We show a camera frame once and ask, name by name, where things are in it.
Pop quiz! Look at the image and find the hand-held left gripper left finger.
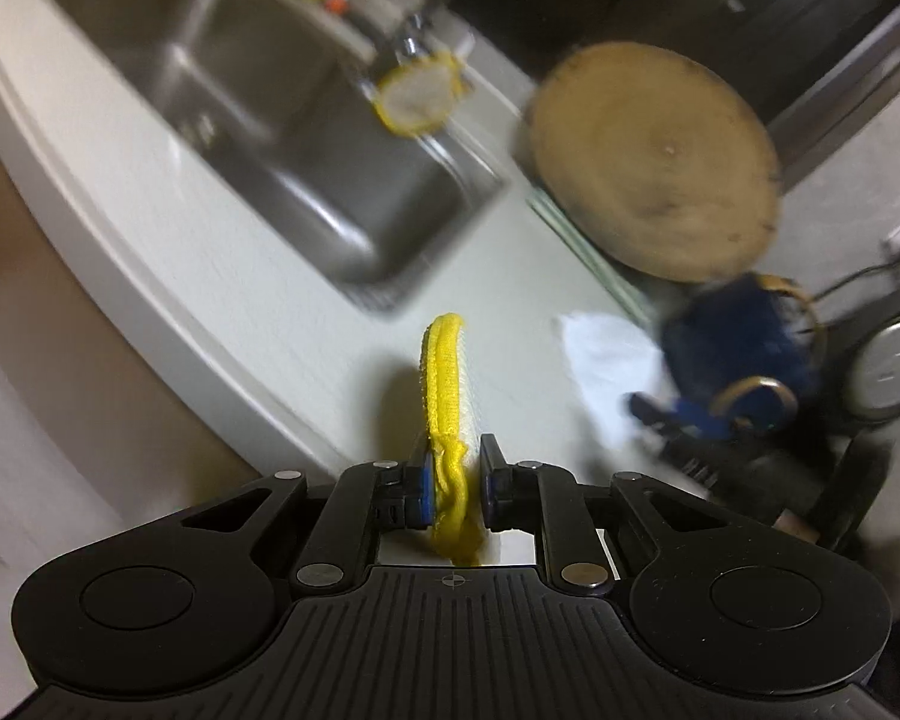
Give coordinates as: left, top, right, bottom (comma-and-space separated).
182, 439, 432, 593

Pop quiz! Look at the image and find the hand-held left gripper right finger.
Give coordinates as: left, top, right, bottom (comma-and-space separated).
478, 433, 728, 593

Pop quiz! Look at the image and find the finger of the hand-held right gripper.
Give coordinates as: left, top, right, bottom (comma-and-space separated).
626, 390, 818, 541

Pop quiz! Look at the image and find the yellow rimmed mesh scrubber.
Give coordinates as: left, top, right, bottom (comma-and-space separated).
418, 313, 488, 567
371, 49, 472, 140

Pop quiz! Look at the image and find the navy blue kitchen appliance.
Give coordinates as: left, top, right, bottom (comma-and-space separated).
656, 274, 830, 440

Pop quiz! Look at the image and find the white plastic bag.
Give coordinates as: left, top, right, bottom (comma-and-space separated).
555, 309, 680, 436

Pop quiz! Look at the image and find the black rice cooker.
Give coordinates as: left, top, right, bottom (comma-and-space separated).
802, 292, 900, 436

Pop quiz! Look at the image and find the green striped dishcloth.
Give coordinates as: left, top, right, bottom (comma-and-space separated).
525, 187, 657, 320

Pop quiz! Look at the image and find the round wooden cutting board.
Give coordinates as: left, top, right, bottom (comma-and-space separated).
521, 41, 785, 286

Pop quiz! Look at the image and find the stainless steel sink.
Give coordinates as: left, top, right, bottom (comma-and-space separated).
26, 0, 511, 316

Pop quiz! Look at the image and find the black power cable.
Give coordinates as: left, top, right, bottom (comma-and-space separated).
814, 251, 900, 302

